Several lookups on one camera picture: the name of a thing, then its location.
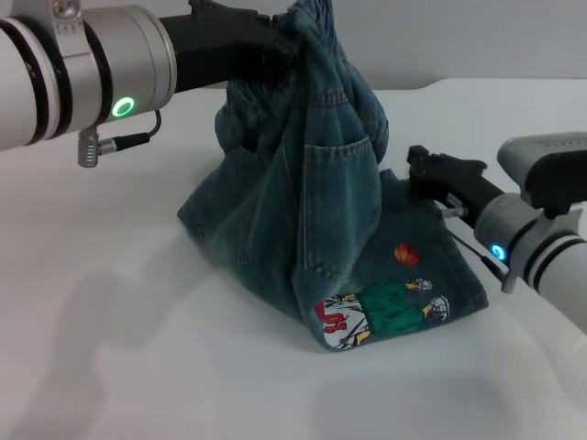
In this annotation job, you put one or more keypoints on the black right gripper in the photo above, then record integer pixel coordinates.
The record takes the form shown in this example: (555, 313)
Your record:
(458, 183)

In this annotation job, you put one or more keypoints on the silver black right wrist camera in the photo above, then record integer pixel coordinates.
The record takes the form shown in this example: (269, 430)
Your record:
(555, 174)

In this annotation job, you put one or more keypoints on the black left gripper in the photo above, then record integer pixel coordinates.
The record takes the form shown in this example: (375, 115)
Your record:
(215, 46)

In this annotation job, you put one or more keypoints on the blue denim shorts with cartoon print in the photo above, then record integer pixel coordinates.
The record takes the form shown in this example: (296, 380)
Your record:
(330, 206)

